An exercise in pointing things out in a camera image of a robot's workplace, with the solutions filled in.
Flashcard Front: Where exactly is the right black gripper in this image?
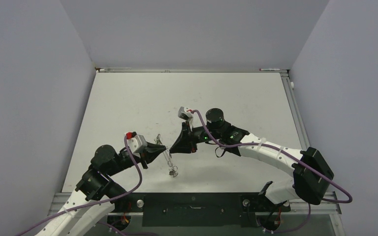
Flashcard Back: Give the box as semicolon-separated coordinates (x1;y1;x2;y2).
171;119;221;153

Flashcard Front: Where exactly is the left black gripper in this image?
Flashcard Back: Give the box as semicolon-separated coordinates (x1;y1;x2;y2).
107;141;166;176

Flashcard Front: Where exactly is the key with grey tag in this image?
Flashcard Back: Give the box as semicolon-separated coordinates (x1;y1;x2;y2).
169;166;178;177

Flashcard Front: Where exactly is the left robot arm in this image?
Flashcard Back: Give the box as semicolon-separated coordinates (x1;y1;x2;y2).
19;143;167;236

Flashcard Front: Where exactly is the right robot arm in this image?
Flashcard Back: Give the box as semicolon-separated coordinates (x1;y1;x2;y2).
169;107;334;210

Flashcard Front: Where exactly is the red white marker pen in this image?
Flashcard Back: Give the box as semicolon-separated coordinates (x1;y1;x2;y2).
259;68;281;72

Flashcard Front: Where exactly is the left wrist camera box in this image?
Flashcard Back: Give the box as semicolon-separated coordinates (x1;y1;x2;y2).
125;132;148;153

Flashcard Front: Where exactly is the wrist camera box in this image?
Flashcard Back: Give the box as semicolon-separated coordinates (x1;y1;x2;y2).
178;106;193;120
125;132;148;153

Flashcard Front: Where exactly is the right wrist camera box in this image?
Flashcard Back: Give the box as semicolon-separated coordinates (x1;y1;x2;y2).
178;106;193;120

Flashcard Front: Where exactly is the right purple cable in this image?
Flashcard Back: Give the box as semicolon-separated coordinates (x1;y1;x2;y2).
191;109;353;234

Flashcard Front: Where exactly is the purple cable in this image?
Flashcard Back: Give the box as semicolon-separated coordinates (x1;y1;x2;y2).
191;109;353;234
13;135;157;236

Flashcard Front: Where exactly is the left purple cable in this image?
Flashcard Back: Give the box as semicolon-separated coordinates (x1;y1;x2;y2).
13;135;157;236

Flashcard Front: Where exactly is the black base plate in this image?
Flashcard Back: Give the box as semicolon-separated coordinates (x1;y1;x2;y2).
106;193;290;229

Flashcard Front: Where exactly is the aluminium frame rail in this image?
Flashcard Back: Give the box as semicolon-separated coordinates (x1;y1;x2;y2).
280;70;341;214

